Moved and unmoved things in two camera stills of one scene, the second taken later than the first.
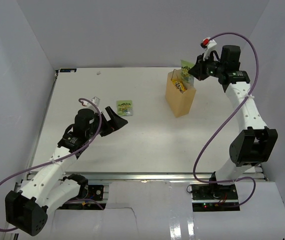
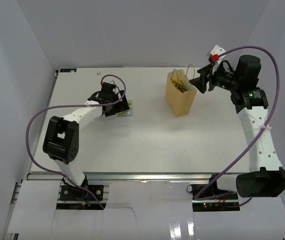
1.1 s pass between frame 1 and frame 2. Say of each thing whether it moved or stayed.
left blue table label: stayed
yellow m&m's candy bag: stayed
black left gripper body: moved
